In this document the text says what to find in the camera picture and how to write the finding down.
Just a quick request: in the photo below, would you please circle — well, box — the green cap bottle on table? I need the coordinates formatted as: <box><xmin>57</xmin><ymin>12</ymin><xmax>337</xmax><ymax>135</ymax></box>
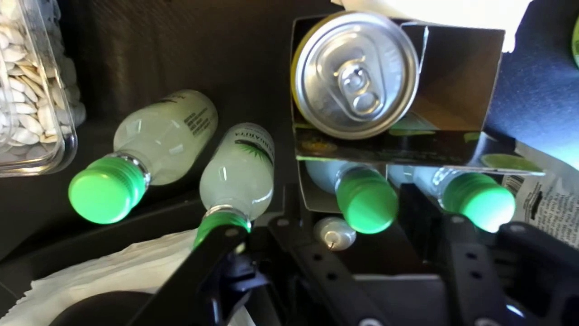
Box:
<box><xmin>67</xmin><ymin>91</ymin><xmax>219</xmax><ymax>225</ymax></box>

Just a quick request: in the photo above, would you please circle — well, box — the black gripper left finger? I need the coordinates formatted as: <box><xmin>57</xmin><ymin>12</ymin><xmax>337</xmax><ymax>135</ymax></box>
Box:
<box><xmin>51</xmin><ymin>227</ymin><xmax>270</xmax><ymax>326</ymax></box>

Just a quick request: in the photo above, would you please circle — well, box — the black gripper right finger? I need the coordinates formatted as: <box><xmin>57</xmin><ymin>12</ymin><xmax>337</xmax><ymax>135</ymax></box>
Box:
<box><xmin>440</xmin><ymin>216</ymin><xmax>579</xmax><ymax>326</ymax></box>

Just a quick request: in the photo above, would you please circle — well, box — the silver drink can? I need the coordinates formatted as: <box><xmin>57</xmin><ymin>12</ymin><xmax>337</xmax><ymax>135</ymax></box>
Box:
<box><xmin>290</xmin><ymin>12</ymin><xmax>420</xmax><ymax>140</ymax></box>

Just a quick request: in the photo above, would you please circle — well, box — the white paper napkin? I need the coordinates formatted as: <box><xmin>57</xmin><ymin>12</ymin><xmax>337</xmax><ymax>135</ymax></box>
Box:
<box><xmin>0</xmin><ymin>231</ymin><xmax>198</xmax><ymax>326</ymax></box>

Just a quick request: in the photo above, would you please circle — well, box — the clear plastic seed container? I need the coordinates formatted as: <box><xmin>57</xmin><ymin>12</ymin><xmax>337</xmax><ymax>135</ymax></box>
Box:
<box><xmin>0</xmin><ymin>0</ymin><xmax>86</xmax><ymax>178</ymax></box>

